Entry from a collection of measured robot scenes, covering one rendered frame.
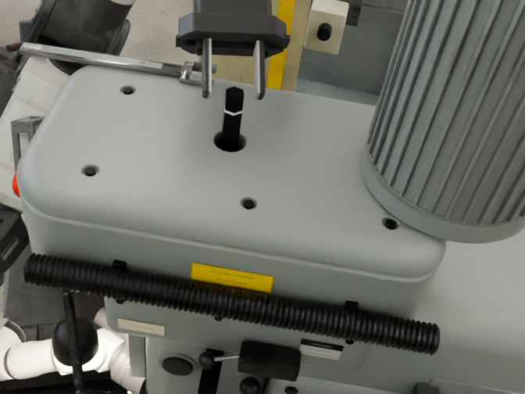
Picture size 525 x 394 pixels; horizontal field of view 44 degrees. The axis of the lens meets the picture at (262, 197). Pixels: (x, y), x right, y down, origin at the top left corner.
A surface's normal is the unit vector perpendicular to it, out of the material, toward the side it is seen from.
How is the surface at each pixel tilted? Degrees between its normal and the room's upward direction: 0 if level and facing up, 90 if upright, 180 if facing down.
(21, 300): 0
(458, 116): 90
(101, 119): 0
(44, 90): 59
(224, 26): 30
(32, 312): 0
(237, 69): 90
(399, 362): 90
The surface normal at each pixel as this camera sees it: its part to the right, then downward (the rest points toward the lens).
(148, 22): 0.11, -0.69
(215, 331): -0.13, 0.70
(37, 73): 0.49, -0.38
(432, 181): -0.54, 0.56
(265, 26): 0.15, -0.24
